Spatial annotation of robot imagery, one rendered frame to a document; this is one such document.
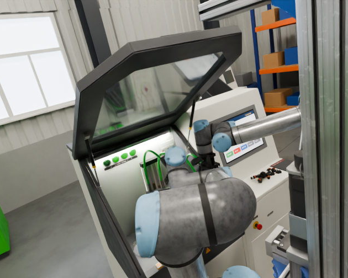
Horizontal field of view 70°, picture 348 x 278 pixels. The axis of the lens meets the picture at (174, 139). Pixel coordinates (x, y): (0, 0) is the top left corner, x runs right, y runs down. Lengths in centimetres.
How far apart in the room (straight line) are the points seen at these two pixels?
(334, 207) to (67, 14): 528
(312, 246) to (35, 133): 480
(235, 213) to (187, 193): 9
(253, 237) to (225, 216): 134
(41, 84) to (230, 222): 488
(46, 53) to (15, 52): 48
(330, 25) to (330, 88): 12
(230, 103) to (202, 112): 26
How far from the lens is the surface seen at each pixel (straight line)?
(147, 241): 46
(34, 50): 516
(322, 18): 57
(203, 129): 112
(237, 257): 174
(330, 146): 62
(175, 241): 46
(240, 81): 736
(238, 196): 47
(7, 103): 499
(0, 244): 391
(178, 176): 86
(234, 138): 99
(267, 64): 682
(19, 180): 518
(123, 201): 172
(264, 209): 178
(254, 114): 200
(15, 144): 507
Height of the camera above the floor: 189
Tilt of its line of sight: 18 degrees down
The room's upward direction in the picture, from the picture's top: 12 degrees counter-clockwise
